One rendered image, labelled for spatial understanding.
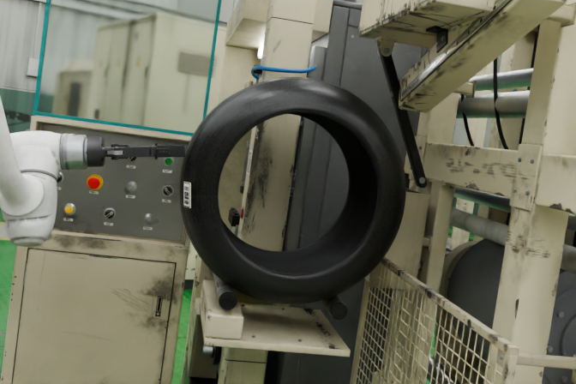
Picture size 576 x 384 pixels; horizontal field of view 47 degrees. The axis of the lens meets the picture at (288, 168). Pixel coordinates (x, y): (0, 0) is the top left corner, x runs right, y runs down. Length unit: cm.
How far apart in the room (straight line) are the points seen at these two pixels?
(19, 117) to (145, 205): 831
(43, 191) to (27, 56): 906
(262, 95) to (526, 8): 62
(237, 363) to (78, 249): 64
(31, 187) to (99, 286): 78
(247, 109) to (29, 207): 54
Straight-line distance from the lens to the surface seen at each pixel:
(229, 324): 166
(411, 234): 203
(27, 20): 1064
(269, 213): 198
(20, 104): 1052
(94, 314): 231
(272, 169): 197
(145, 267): 226
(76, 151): 166
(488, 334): 136
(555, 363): 137
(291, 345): 169
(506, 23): 150
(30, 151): 167
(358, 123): 163
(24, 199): 156
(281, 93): 159
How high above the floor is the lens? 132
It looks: 3 degrees down
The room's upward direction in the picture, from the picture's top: 8 degrees clockwise
